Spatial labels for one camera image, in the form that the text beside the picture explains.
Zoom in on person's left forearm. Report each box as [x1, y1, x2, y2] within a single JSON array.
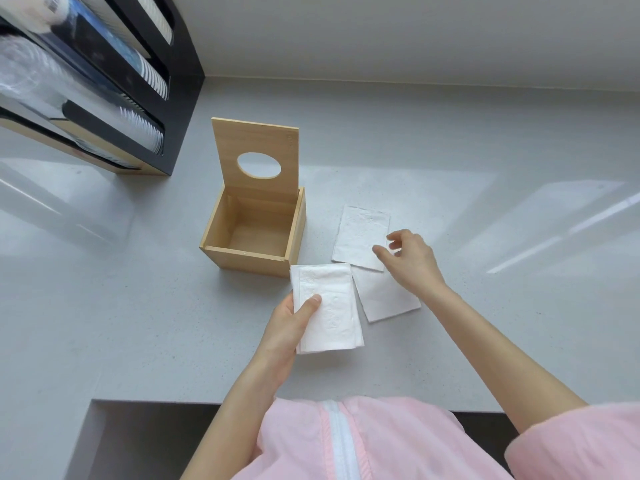
[[180, 358, 287, 480]]

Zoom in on person's right hand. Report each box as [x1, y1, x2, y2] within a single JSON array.
[[373, 230, 448, 298]]

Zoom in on stack of clear plastic cups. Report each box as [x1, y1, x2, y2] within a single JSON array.
[[118, 106, 165, 156]]

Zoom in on white paper napkin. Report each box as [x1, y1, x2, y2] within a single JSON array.
[[351, 267, 422, 324], [331, 205, 391, 272]]

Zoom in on person's left hand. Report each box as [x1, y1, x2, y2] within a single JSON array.
[[249, 293, 322, 378]]

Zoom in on stack of white paper napkins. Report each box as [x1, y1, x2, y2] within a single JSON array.
[[290, 263, 365, 355]]

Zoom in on stack of white paper cups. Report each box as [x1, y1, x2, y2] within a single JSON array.
[[142, 0, 174, 46]]

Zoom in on black cup dispenser rack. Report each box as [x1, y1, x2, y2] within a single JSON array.
[[0, 0, 206, 177]]

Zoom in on stack of striped paper cups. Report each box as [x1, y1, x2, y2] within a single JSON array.
[[131, 51, 169, 101]]

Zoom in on pink jacket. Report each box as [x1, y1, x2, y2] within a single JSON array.
[[244, 395, 640, 480]]

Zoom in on person's right forearm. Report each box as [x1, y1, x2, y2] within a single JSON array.
[[424, 283, 589, 437]]

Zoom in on wooden tissue box with lid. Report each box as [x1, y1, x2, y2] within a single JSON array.
[[199, 117, 307, 279]]

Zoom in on plastic-wrapped stack of clear lids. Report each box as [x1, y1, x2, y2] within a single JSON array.
[[0, 34, 71, 123]]

